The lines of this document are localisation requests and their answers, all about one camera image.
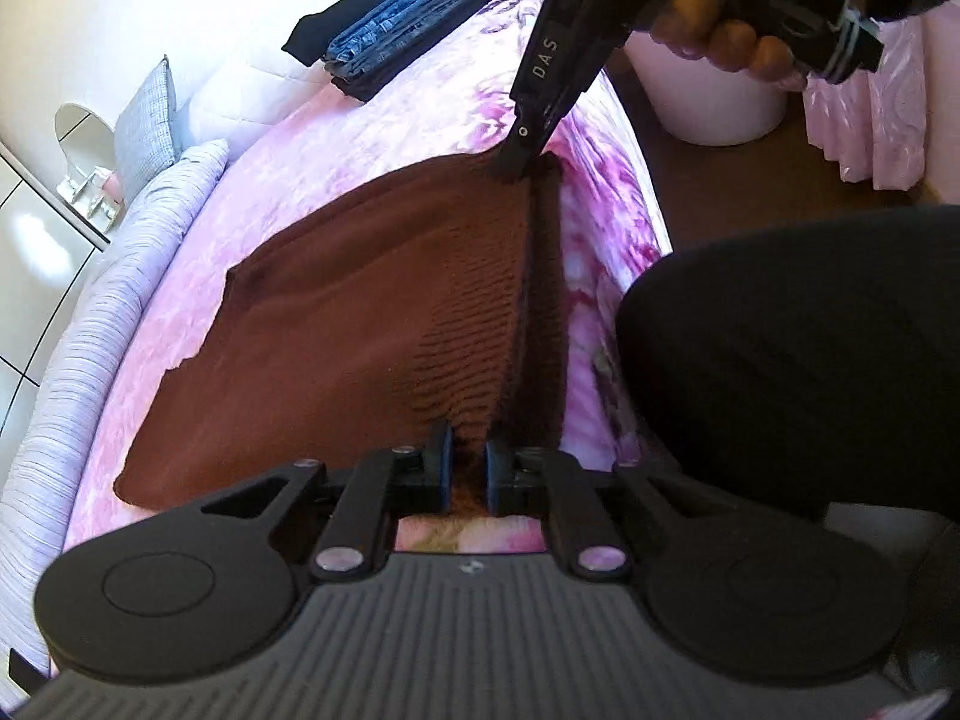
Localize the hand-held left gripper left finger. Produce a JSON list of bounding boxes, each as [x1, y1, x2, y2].
[[201, 424, 455, 582]]

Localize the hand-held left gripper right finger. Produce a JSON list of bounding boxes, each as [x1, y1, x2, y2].
[[482, 441, 722, 584]]

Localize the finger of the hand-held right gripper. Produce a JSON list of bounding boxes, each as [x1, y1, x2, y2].
[[551, 0, 642, 128], [495, 0, 601, 182]]

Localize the brown knit garment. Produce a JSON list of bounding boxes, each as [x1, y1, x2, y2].
[[112, 152, 567, 518]]

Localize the person's right hand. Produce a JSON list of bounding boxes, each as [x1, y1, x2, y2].
[[651, 0, 809, 83]]

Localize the white bucket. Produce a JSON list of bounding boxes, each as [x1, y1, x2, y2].
[[622, 30, 788, 145]]

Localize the pink floral bedsheet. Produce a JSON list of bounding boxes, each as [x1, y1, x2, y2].
[[49, 0, 672, 691]]

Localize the white quilted pillow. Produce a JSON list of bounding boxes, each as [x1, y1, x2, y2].
[[184, 15, 353, 162]]

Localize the person's leg in black pants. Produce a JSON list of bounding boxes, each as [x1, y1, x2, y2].
[[615, 201, 960, 515]]

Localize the lilac striped bolster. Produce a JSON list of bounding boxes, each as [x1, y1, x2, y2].
[[0, 139, 230, 593]]

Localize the grey checked cushion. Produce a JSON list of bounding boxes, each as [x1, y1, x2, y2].
[[112, 56, 181, 200]]

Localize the round mirror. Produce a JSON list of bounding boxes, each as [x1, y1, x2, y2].
[[54, 103, 125, 222]]

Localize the white wardrobe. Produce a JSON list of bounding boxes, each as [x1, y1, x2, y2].
[[0, 142, 113, 391]]

